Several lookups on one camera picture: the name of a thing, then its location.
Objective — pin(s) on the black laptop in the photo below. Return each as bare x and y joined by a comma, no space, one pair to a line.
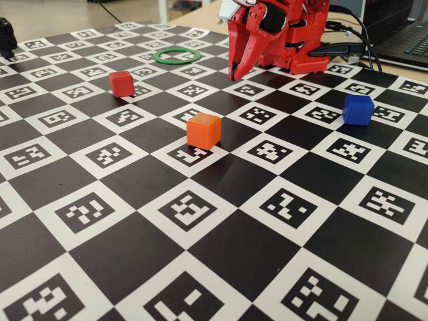
401,50

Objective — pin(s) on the white metal post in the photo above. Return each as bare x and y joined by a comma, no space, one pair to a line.
163,10

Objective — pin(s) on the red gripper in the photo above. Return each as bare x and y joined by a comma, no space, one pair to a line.
251,31

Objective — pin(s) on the red cube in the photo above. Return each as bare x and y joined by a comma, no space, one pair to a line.
122,85

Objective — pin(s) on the black power plug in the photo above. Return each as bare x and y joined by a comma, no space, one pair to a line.
334,50

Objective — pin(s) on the blue cube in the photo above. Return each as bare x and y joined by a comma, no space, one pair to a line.
357,110

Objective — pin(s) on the black white marker mat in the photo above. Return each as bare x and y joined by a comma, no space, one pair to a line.
234,234

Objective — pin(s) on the small white adapter block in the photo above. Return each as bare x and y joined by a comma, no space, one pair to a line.
353,60

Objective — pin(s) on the orange cube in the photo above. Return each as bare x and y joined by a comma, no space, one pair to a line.
203,132

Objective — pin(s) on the black clamp device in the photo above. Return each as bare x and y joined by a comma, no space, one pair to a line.
6,36

